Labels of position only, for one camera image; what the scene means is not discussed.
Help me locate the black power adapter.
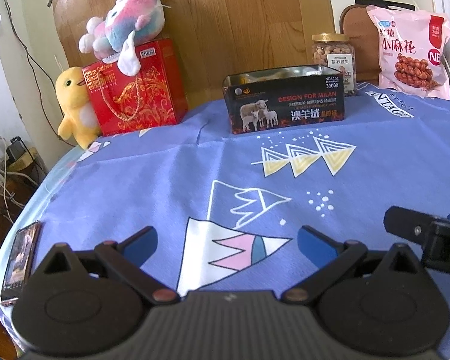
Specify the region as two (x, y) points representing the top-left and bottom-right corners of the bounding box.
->
(5, 137), (38, 162)

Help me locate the black smartphone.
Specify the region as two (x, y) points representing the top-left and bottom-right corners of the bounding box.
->
(0, 220), (43, 307)

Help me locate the blue printed tablecloth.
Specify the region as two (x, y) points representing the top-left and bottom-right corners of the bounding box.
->
(0, 80), (450, 360)

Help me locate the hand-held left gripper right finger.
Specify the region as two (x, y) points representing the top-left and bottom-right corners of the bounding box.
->
(283, 226), (426, 305)

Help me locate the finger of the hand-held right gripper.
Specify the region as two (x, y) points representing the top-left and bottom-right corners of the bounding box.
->
(421, 212), (450, 275)
(383, 205), (441, 249)

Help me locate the yellow plush duck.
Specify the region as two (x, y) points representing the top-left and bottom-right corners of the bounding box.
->
(56, 66), (103, 150)

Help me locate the red gift box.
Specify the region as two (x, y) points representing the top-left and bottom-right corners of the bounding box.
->
(81, 38), (189, 137)

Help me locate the black wall cable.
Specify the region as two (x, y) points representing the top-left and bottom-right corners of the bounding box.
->
(0, 0), (66, 74)

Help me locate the black tin box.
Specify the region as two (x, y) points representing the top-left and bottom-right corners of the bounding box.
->
(222, 65), (346, 135)

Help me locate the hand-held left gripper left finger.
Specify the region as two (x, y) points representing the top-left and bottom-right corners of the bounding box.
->
(29, 226), (181, 304)

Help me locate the wooden board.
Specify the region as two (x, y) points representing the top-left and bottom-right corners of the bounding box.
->
(53, 0), (342, 100)

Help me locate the clear nut jar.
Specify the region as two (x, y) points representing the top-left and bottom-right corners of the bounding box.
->
(311, 33), (357, 97)

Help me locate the pink snack bag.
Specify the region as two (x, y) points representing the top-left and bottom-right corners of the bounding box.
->
(366, 4), (450, 101)

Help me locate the white floor cable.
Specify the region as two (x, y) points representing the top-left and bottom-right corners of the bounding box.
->
(0, 157), (40, 211)

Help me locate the pastel plush unicorn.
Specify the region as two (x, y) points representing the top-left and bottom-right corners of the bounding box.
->
(79, 0), (172, 76)

